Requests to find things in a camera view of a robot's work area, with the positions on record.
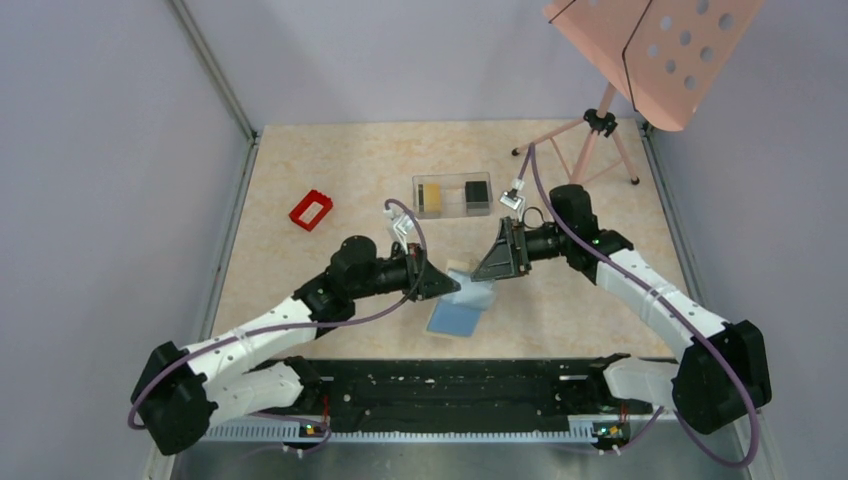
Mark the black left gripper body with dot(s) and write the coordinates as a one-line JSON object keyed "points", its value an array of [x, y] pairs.
{"points": [[414, 272]]}

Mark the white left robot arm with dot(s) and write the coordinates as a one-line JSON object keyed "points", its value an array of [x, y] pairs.
{"points": [[183, 392]]}

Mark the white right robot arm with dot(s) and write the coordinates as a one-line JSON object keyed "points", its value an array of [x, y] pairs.
{"points": [[718, 364]]}

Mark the beige leather card holder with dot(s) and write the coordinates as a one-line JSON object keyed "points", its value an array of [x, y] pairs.
{"points": [[456, 315]]}

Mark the red plastic frame block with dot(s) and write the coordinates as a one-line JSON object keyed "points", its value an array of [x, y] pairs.
{"points": [[311, 210]]}

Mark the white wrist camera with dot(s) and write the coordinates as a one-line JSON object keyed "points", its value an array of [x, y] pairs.
{"points": [[400, 224], [513, 200]]}

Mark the yellow card stack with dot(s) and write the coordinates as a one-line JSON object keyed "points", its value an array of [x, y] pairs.
{"points": [[430, 198]]}

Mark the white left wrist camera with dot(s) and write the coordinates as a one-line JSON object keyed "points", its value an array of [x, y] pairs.
{"points": [[400, 224]]}

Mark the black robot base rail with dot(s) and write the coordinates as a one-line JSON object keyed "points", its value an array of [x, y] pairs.
{"points": [[482, 398]]}

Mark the pink music stand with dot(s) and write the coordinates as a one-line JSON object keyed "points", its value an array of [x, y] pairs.
{"points": [[661, 56]]}

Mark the black card stack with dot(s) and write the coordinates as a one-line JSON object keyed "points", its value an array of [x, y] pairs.
{"points": [[477, 198]]}

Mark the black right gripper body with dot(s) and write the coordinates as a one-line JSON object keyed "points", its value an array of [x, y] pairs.
{"points": [[523, 264]]}

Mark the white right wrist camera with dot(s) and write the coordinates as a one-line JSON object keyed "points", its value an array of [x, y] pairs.
{"points": [[513, 200]]}

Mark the clear plastic card box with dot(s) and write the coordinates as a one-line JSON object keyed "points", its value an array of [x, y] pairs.
{"points": [[452, 193]]}

